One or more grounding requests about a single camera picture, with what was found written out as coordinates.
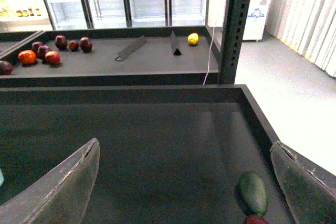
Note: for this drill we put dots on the orange fruit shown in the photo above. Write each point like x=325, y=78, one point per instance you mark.
x=27, y=57

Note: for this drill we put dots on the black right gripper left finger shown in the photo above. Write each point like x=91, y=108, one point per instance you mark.
x=61, y=195

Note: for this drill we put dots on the black perforated shelf post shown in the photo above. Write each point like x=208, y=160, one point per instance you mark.
x=235, y=16

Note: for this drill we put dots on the small red apple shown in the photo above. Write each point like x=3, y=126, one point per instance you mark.
x=53, y=57

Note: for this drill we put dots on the black flat divider bar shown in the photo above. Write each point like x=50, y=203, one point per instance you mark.
x=131, y=48

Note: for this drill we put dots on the green avocado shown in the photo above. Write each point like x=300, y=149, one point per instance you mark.
x=253, y=192

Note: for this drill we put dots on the black front tray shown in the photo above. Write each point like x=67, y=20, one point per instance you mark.
x=167, y=154

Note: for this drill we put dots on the dark purple fruit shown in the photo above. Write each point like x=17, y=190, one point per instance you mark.
x=42, y=50
x=6, y=68

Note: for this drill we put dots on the dark plum fruit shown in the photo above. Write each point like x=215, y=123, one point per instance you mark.
x=36, y=45

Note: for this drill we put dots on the white chest freezer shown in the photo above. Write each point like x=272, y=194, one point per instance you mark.
x=256, y=20

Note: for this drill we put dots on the light blue plastic basket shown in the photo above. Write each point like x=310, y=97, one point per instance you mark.
x=1, y=178

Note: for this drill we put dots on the dark purple fruit front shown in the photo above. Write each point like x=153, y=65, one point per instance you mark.
x=6, y=68

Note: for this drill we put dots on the yellow lemon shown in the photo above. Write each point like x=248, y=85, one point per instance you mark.
x=193, y=39

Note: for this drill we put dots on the red yellow mango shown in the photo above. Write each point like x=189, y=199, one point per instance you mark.
x=254, y=219

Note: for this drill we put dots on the black triangular divider bar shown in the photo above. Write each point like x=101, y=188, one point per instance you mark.
x=174, y=44

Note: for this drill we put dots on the dark maroon fruit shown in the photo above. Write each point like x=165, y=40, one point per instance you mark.
x=85, y=44

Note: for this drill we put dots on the black tray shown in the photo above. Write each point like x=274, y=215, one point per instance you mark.
x=152, y=64
x=167, y=154

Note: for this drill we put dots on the white vertical blinds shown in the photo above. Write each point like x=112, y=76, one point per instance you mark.
x=307, y=27

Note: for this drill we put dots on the dark red fruit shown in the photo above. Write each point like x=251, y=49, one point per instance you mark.
x=61, y=42

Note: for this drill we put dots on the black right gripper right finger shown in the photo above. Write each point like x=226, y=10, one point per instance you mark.
x=309, y=189

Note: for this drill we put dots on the small brown red fruit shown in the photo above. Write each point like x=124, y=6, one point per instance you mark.
x=73, y=45

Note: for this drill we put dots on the dark purple fruit middle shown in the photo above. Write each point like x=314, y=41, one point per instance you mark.
x=42, y=50

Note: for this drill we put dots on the black rear tray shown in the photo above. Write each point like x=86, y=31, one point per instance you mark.
x=152, y=64

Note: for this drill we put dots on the shelf with jars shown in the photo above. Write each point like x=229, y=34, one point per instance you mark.
x=24, y=15

